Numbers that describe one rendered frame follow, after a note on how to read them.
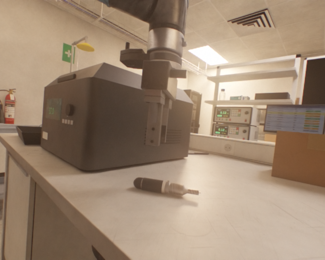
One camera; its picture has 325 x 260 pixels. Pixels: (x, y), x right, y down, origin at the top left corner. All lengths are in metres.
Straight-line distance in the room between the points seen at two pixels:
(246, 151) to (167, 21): 0.76
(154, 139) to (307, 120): 1.96
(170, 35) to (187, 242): 0.34
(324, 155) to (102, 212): 0.64
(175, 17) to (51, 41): 3.38
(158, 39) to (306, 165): 0.59
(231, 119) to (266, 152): 1.32
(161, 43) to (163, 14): 0.05
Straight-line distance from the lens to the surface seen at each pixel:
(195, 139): 1.11
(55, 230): 0.99
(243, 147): 0.99
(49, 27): 3.76
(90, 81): 0.49
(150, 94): 0.32
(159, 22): 0.39
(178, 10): 0.41
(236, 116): 2.23
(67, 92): 0.61
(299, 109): 2.22
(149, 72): 0.33
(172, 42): 0.37
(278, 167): 0.73
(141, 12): 0.39
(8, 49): 3.52
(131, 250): 0.25
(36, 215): 0.93
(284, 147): 0.72
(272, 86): 5.04
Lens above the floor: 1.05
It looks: 3 degrees down
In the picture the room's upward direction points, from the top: 5 degrees clockwise
